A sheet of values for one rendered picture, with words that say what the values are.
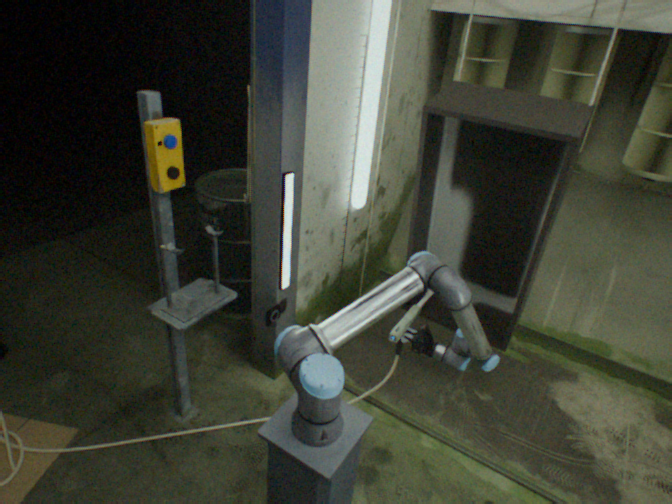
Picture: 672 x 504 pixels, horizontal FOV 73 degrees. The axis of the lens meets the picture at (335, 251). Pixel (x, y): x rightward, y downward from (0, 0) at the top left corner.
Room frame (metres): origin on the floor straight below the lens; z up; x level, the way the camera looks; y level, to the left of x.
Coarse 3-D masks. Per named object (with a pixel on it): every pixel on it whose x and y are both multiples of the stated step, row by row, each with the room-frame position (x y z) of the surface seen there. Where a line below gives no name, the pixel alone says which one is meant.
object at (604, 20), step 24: (456, 0) 3.12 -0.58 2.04; (480, 0) 3.05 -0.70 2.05; (504, 0) 2.98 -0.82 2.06; (528, 0) 2.91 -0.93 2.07; (552, 0) 2.85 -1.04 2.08; (576, 0) 2.79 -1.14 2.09; (600, 0) 2.74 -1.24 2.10; (648, 0) 2.63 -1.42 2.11; (600, 24) 2.71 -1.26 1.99; (624, 24) 2.65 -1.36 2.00; (648, 24) 2.60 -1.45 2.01
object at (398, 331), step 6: (426, 294) 2.16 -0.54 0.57; (420, 300) 2.11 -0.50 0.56; (426, 300) 2.12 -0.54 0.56; (414, 306) 2.02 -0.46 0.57; (420, 306) 2.04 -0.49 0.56; (408, 312) 1.96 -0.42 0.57; (414, 312) 1.97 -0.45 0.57; (402, 318) 1.91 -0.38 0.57; (408, 318) 1.91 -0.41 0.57; (414, 318) 1.95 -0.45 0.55; (402, 324) 1.86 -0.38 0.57; (408, 324) 1.88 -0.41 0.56; (396, 330) 1.79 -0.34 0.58; (402, 330) 1.82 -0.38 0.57; (390, 336) 1.78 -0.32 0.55; (396, 336) 1.77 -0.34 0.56; (396, 342) 1.77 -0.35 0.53; (396, 348) 1.87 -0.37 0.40; (396, 354) 1.87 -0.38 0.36
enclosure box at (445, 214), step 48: (480, 96) 2.03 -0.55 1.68; (528, 96) 2.03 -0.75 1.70; (432, 144) 2.12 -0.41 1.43; (480, 144) 2.20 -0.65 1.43; (528, 144) 2.08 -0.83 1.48; (576, 144) 1.65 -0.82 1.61; (432, 192) 2.26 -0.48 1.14; (480, 192) 2.22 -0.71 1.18; (528, 192) 2.10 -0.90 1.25; (432, 240) 2.40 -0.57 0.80; (480, 240) 2.25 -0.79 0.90; (528, 240) 2.11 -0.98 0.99; (480, 288) 2.27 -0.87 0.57; (528, 288) 1.89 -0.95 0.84
